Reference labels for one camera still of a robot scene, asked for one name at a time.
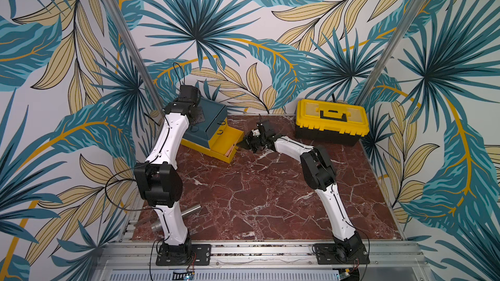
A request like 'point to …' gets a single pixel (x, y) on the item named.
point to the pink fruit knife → (228, 151)
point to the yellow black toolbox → (330, 121)
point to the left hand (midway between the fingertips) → (195, 119)
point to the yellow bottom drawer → (198, 149)
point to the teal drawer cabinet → (215, 114)
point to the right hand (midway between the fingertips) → (235, 142)
